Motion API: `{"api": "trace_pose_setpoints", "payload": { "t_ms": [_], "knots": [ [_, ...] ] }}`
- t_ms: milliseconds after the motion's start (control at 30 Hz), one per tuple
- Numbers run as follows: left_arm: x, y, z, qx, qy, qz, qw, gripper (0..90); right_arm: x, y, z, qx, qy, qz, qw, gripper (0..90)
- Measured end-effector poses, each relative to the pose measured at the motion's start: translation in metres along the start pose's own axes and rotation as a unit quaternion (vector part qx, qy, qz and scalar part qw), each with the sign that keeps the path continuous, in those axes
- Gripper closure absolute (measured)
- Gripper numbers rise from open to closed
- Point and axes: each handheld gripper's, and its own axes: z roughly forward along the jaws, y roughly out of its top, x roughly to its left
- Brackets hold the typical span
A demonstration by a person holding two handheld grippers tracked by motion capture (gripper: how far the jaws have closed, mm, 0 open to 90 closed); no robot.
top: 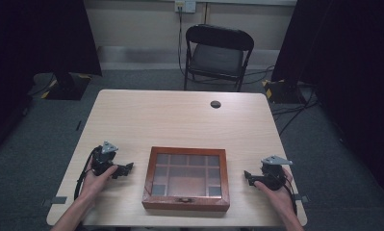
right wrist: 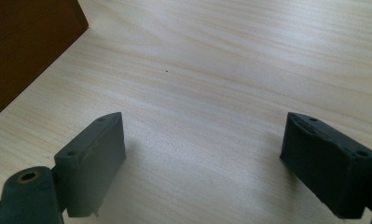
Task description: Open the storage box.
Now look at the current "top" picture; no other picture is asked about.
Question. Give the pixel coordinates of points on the black curtain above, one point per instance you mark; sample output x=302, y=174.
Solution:
x=346, y=64
x=35, y=45

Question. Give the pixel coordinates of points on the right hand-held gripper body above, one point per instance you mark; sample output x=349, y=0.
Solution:
x=272, y=173

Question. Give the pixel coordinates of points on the black folding chair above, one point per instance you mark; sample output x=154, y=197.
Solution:
x=217, y=57

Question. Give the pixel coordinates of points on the black stand base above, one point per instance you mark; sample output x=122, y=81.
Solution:
x=67, y=86
x=282, y=90

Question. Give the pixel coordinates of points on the wooden box with glass lid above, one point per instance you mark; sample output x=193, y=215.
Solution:
x=186, y=179

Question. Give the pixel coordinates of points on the white wall socket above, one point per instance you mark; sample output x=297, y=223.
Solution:
x=185, y=6

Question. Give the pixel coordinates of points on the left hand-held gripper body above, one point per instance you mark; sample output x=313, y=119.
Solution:
x=103, y=157

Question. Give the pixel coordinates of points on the person's right hand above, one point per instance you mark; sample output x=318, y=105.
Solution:
x=277, y=194

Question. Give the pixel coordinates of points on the black table grommet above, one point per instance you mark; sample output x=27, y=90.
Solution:
x=215, y=104

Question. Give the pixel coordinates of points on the person's left hand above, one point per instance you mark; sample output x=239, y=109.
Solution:
x=96, y=181

